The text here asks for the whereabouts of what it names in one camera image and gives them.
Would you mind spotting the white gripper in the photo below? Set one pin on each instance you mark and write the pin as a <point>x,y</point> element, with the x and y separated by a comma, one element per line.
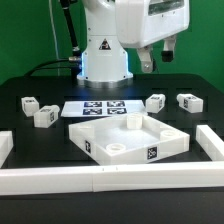
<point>143,22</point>

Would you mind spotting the white right fence piece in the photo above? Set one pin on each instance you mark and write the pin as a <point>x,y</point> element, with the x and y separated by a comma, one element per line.
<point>210,142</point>

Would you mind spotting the white fence piece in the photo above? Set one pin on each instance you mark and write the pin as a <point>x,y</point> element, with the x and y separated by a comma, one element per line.
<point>210,142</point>
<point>6,145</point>

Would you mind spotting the white front fence bar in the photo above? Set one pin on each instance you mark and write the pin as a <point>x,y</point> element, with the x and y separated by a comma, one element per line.
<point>111,178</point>

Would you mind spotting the white left fence piece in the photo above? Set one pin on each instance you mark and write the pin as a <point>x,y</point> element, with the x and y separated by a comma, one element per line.
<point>6,145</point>

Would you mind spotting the white sheet with markers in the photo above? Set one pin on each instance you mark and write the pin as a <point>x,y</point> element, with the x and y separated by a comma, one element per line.
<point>102,108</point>

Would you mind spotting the white square table top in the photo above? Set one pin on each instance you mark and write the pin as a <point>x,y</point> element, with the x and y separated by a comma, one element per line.
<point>128,139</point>

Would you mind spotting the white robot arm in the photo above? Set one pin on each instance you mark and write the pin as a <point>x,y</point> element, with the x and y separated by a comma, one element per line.
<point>115,26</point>

